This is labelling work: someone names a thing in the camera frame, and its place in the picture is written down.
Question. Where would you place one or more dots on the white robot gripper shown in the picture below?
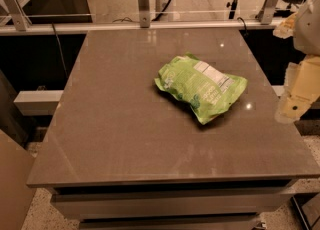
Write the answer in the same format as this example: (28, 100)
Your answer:
(308, 29)

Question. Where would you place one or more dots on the green rice chip bag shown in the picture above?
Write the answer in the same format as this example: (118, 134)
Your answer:
(207, 91)

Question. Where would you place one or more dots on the grey table base drawers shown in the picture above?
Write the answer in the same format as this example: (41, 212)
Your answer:
(199, 206)

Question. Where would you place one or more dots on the grey beam left side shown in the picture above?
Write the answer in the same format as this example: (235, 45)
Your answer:
(38, 103)

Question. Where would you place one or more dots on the brown panel lower left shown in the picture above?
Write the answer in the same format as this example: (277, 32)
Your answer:
(15, 195)

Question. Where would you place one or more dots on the middle metal fence bracket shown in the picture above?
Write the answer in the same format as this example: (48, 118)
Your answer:
(144, 13)

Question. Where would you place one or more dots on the left metal fence bracket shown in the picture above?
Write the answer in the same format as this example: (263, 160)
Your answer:
(14, 13)

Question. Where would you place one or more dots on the horizontal metal rail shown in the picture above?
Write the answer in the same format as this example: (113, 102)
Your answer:
(82, 28)

